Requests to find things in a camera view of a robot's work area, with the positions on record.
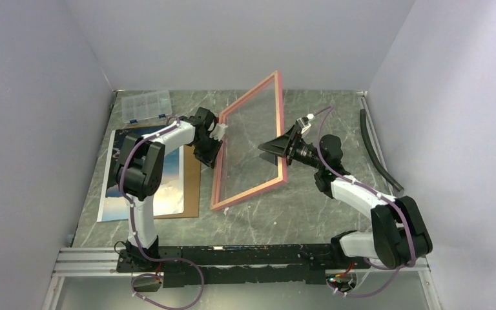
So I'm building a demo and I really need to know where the aluminium extrusion rail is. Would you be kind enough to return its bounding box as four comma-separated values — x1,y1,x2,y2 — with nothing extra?
43,246,442,309

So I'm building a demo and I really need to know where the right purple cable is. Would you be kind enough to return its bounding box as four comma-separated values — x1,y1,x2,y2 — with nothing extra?
314,106,418,299

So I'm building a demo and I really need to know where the pink wooden picture frame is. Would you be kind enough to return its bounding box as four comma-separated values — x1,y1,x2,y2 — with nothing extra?
210,70,287,211

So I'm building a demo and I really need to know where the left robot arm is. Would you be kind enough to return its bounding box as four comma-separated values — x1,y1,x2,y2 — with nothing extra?
112,108,227,271

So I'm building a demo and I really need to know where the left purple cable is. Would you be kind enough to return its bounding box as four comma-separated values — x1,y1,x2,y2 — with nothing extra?
118,115,206,309

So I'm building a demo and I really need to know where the purple cable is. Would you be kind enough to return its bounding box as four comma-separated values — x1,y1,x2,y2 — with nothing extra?
118,115,206,309
314,106,418,299

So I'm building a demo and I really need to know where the brown backing board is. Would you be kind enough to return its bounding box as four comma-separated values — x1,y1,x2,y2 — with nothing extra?
114,121,201,219

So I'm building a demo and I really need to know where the black rubber hose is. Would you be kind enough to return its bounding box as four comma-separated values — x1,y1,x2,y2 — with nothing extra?
359,108,404,192

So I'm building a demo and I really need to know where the blue sky ocean photo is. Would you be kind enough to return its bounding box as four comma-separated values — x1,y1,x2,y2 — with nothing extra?
97,125,185,222

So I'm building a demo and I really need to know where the clear plastic organizer box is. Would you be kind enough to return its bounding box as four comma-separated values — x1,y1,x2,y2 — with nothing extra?
121,90,172,124

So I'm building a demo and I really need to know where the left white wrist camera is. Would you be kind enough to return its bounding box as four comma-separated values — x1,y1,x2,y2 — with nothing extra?
209,123,228,141

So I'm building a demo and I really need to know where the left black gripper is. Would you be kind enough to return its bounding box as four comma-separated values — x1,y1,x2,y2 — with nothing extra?
193,134,224,169

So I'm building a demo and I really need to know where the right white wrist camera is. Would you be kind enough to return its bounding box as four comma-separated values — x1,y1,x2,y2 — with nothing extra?
296,113,315,137

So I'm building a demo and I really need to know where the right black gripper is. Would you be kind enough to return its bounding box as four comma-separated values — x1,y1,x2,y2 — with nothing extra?
258,125,325,171

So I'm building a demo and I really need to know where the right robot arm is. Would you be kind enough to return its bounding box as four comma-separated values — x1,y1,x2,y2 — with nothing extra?
258,125,433,269

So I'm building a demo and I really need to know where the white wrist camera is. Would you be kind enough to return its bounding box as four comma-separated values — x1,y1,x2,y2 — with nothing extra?
296,113,315,137
209,123,228,141

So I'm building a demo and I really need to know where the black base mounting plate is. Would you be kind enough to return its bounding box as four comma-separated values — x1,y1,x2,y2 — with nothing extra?
116,243,369,288

